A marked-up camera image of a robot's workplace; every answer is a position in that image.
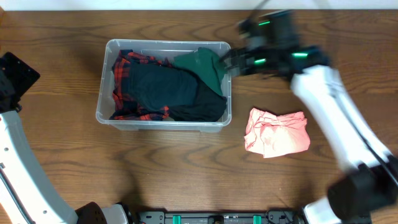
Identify green garment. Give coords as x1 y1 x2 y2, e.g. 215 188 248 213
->
174 47 226 96

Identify black cloth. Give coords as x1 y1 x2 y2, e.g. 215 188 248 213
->
169 80 227 122

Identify pink garment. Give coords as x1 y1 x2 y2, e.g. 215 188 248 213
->
244 108 310 158

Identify dark navy garment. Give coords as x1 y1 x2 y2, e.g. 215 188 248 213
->
121 62 198 111

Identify red navy plaid shirt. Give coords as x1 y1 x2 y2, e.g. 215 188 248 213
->
110 50 173 121

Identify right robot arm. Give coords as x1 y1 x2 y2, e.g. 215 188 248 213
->
223 10 397 223

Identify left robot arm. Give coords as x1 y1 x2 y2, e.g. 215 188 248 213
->
1 52 133 224

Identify clear plastic storage bin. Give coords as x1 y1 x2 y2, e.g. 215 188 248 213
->
96 39 232 133

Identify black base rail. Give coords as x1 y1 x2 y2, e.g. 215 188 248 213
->
139 209 307 224

